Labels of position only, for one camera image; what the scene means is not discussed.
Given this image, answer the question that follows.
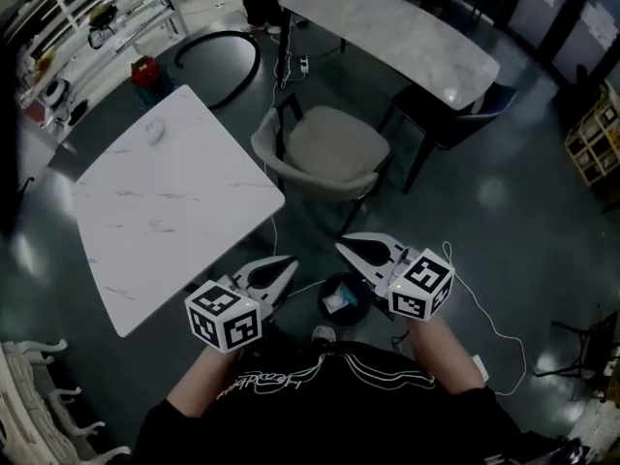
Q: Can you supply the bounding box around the beige upholstered chair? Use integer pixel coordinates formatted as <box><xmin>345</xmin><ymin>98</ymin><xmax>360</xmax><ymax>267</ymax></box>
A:
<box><xmin>250</xmin><ymin>92</ymin><xmax>393</xmax><ymax>234</ymax></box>

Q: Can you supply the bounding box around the white ornate dresser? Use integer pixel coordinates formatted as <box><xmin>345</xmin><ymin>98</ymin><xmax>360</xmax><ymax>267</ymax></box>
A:
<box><xmin>0</xmin><ymin>339</ymin><xmax>132</xmax><ymax>465</ymax></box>

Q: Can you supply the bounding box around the small white paper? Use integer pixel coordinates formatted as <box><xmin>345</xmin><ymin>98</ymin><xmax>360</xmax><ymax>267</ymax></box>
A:
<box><xmin>144</xmin><ymin>118</ymin><xmax>168</xmax><ymax>146</ymax></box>

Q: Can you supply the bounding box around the white power cable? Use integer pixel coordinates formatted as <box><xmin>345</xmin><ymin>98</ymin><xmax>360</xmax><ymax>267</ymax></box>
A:
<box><xmin>263</xmin><ymin>162</ymin><xmax>528</xmax><ymax>397</ymax></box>

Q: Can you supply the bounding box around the black vacuum hose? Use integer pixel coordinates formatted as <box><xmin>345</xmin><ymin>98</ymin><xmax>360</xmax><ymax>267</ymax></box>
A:
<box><xmin>173</xmin><ymin>29</ymin><xmax>263</xmax><ymax>110</ymax></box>

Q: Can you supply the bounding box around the wooden grid shelf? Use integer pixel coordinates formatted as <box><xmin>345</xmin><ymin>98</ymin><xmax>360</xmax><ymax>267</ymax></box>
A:
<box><xmin>564</xmin><ymin>97</ymin><xmax>620</xmax><ymax>188</ymax></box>

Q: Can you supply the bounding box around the white marble square table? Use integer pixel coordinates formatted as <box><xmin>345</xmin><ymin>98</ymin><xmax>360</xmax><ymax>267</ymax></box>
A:
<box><xmin>72</xmin><ymin>83</ymin><xmax>286</xmax><ymax>338</ymax></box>

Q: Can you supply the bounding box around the grey marble dining table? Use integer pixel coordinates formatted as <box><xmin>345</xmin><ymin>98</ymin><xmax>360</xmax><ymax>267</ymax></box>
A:
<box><xmin>278</xmin><ymin>0</ymin><xmax>501</xmax><ymax>113</ymax></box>

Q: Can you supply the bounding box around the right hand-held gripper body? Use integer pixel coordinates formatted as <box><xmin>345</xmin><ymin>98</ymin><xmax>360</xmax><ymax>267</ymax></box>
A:
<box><xmin>369</xmin><ymin>247</ymin><xmax>457</xmax><ymax>324</ymax></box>

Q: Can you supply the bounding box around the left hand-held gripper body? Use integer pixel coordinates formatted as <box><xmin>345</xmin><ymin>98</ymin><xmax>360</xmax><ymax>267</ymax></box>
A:
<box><xmin>184</xmin><ymin>275</ymin><xmax>281</xmax><ymax>356</ymax></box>

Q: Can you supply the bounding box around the black metal frame chair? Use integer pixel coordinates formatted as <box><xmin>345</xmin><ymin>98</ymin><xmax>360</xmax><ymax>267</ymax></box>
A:
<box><xmin>532</xmin><ymin>307</ymin><xmax>620</xmax><ymax>396</ymax></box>

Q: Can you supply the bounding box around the person's black shirt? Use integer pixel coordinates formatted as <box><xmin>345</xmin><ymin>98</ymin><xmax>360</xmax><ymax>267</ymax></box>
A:
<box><xmin>133</xmin><ymin>340</ymin><xmax>543</xmax><ymax>465</ymax></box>

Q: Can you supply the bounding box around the white round pet carrier backpack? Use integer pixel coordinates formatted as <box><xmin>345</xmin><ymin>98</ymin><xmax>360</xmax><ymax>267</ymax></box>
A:
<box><xmin>46</xmin><ymin>78</ymin><xmax>72</xmax><ymax>109</ymax></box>

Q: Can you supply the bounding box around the person's right forearm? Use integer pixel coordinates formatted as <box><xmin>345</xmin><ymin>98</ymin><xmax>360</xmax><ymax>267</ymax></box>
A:
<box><xmin>409</xmin><ymin>315</ymin><xmax>488</xmax><ymax>396</ymax></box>

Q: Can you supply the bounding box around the person's left forearm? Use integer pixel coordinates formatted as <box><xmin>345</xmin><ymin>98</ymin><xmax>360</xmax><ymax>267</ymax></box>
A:
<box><xmin>167</xmin><ymin>344</ymin><xmax>243</xmax><ymax>419</ymax></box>

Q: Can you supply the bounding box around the red vacuum cleaner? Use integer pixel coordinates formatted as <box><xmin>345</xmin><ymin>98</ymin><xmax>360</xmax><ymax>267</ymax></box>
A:
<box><xmin>129</xmin><ymin>54</ymin><xmax>173</xmax><ymax>109</ymax></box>

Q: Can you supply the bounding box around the dark upholstered chair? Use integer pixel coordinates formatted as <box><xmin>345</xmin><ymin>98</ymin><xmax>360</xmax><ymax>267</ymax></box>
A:
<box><xmin>377</xmin><ymin>82</ymin><xmax>519</xmax><ymax>196</ymax></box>

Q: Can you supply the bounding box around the blue wrapper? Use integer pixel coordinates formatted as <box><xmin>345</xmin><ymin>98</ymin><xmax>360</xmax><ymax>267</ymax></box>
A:
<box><xmin>337</xmin><ymin>282</ymin><xmax>360</xmax><ymax>308</ymax></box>

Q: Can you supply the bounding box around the black round waste bin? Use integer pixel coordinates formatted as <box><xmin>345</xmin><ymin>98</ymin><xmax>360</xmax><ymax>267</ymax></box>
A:
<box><xmin>317</xmin><ymin>272</ymin><xmax>374</xmax><ymax>327</ymax></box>

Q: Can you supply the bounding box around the white shelving rack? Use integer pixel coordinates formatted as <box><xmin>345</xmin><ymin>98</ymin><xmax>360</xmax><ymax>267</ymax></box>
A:
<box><xmin>14</xmin><ymin>0</ymin><xmax>190</xmax><ymax>94</ymax></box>

